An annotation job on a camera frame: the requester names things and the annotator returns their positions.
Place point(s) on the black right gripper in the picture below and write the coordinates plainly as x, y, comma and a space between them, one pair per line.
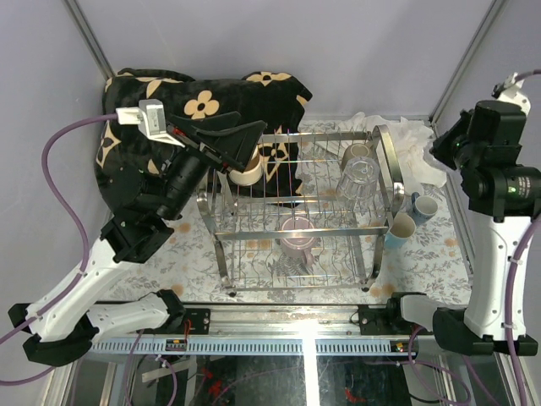
441, 148

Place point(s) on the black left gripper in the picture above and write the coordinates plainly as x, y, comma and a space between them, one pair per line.
221, 134

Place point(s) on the grey textured coffee mug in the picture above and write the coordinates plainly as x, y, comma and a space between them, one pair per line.
423, 208

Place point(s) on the light blue mug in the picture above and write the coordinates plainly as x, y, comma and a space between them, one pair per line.
402, 229

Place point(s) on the clear glass tumbler front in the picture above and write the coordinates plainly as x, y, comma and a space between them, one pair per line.
358, 181

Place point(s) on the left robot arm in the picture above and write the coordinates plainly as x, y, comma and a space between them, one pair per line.
64, 324

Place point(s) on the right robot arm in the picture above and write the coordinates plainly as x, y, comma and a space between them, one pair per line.
504, 197

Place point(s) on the stainless steel dish rack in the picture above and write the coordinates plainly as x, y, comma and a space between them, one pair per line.
317, 218

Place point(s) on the white crumpled cloth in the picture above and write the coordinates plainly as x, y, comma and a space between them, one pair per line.
411, 140

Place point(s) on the black floral plush blanket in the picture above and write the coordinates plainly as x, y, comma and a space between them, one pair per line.
278, 99

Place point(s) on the olive beige mug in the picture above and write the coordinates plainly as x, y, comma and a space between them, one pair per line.
356, 150

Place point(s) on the pink mug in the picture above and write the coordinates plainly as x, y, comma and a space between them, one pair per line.
298, 247

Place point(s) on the floral patterned table mat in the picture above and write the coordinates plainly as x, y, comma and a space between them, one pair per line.
430, 262

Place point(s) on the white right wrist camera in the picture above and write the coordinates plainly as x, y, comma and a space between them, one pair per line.
510, 90

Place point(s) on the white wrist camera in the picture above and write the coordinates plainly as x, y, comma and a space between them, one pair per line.
149, 117
510, 90

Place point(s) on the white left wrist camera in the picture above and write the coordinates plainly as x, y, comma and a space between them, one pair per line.
149, 117

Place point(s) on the right aluminium frame post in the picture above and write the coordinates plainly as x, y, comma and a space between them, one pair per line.
493, 13

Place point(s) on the aluminium frame post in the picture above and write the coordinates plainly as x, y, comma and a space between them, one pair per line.
493, 13
82, 24

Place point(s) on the left aluminium frame post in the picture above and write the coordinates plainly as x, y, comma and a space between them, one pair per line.
82, 24

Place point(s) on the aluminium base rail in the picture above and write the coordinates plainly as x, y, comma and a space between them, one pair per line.
230, 329

